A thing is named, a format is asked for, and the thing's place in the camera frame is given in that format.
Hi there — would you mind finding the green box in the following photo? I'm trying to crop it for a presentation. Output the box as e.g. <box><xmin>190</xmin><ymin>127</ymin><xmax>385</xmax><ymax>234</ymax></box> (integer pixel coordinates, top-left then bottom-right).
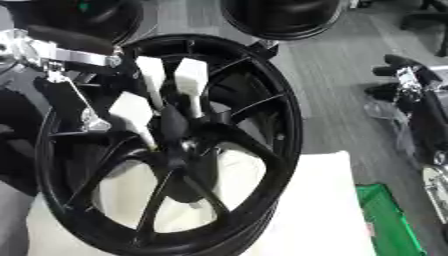
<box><xmin>353</xmin><ymin>182</ymin><xmax>431</xmax><ymax>256</ymax></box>

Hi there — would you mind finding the black spoked wheel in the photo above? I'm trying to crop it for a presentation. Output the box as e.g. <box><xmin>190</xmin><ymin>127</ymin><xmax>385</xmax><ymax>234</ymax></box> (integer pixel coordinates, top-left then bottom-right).
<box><xmin>33</xmin><ymin>33</ymin><xmax>305</xmax><ymax>256</ymax></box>

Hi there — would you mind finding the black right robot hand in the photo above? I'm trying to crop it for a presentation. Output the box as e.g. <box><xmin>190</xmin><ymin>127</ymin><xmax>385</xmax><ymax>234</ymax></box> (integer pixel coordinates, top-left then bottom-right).
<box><xmin>362</xmin><ymin>54</ymin><xmax>448</xmax><ymax>155</ymax></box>

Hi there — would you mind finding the black round tire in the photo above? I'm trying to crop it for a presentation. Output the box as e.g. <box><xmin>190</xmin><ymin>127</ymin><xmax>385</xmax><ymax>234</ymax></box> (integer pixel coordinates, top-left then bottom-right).
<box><xmin>218</xmin><ymin>0</ymin><xmax>347</xmax><ymax>42</ymax></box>
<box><xmin>24</xmin><ymin>0</ymin><xmax>146</xmax><ymax>47</ymax></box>

